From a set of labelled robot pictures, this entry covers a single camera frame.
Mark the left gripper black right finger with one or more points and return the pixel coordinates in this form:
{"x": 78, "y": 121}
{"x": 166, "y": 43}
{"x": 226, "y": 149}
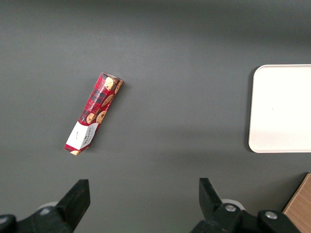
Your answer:
{"x": 213, "y": 213}

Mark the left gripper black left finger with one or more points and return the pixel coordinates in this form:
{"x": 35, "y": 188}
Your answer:
{"x": 65, "y": 208}

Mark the wooden drawer cabinet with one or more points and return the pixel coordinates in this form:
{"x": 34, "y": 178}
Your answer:
{"x": 300, "y": 208}

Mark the red tartan cookie box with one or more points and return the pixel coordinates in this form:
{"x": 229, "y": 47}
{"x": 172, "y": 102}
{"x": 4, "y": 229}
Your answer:
{"x": 97, "y": 109}

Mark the cream plastic tray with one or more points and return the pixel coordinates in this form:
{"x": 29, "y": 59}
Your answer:
{"x": 281, "y": 109}

